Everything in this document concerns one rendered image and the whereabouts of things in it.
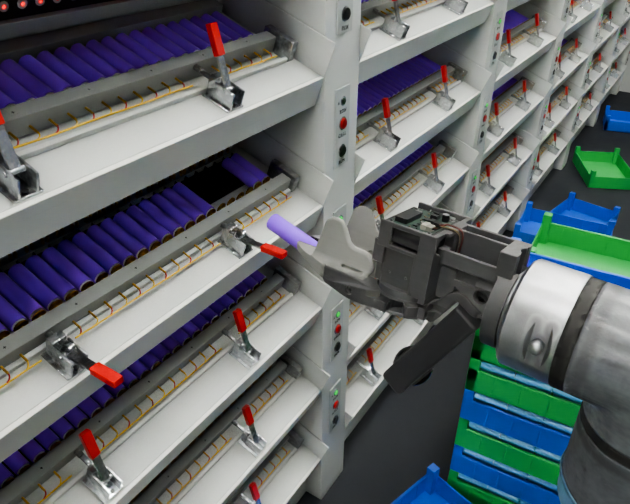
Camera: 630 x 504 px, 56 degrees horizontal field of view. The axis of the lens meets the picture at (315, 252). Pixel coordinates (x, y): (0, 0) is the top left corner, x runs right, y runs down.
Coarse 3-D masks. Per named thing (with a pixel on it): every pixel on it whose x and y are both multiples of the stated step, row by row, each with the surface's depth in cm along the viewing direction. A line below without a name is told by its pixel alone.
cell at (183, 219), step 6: (150, 198) 78; (156, 198) 78; (162, 198) 78; (156, 204) 78; (162, 204) 77; (168, 204) 77; (162, 210) 77; (168, 210) 77; (174, 210) 77; (180, 210) 78; (174, 216) 77; (180, 216) 77; (186, 216) 77; (180, 222) 77; (186, 222) 76
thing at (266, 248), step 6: (240, 234) 76; (240, 240) 77; (246, 240) 77; (252, 240) 77; (258, 246) 75; (264, 246) 75; (270, 246) 75; (264, 252) 75; (270, 252) 75; (276, 252) 74; (282, 252) 74; (282, 258) 74
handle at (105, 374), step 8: (72, 352) 58; (72, 360) 58; (80, 360) 57; (88, 360) 57; (88, 368) 57; (96, 368) 56; (104, 368) 56; (96, 376) 56; (104, 376) 55; (112, 376) 55; (120, 376) 55; (112, 384) 55
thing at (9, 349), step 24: (264, 192) 85; (216, 216) 78; (240, 216) 82; (168, 240) 72; (192, 240) 74; (144, 264) 69; (96, 288) 64; (120, 288) 66; (48, 312) 60; (72, 312) 61; (24, 336) 58; (0, 360) 56
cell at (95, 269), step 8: (64, 240) 68; (64, 248) 67; (72, 248) 68; (72, 256) 67; (80, 256) 67; (88, 256) 68; (80, 264) 67; (88, 264) 67; (96, 264) 67; (88, 272) 66; (96, 272) 66
